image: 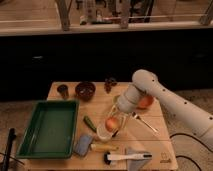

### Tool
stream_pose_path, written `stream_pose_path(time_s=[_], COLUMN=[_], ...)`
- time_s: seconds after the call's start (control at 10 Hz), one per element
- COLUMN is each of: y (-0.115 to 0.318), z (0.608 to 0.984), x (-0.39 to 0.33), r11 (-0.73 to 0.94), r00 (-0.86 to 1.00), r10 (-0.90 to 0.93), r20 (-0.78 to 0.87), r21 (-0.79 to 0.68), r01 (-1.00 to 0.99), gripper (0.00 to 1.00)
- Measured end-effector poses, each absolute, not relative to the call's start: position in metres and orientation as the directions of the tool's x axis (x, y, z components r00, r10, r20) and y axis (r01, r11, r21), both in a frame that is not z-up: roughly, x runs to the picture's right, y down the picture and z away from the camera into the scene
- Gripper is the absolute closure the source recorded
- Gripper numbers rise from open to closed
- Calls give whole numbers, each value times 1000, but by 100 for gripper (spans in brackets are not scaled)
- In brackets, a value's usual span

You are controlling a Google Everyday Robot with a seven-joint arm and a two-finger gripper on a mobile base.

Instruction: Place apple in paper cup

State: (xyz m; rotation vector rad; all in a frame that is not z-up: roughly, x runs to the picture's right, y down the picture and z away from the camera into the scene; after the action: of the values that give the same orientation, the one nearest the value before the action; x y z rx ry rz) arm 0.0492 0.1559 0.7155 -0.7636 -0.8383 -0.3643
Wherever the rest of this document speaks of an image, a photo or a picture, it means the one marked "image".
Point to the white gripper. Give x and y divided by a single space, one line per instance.
126 103

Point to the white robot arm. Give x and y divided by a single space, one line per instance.
199 121

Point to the orange bowl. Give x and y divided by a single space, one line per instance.
145 102

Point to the green cucumber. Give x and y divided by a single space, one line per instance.
89 123

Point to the silver fork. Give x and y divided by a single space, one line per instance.
137 117

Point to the dark brown bowl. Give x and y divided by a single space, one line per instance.
85 90

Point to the blue sponge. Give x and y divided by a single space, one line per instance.
82 145

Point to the grey cloth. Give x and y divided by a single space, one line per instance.
136 165

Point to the green plastic tray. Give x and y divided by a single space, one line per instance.
50 133

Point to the black stand left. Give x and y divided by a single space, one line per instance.
7 158

